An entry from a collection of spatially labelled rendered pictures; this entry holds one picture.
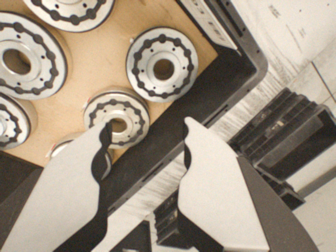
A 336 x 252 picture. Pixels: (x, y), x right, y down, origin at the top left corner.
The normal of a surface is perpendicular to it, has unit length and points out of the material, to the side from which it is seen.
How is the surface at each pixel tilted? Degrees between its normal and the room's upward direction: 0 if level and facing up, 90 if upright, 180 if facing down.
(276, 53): 0
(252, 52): 0
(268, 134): 90
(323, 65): 0
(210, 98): 90
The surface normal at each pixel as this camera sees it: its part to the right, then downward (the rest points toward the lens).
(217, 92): -0.71, -0.52
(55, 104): 0.17, 0.53
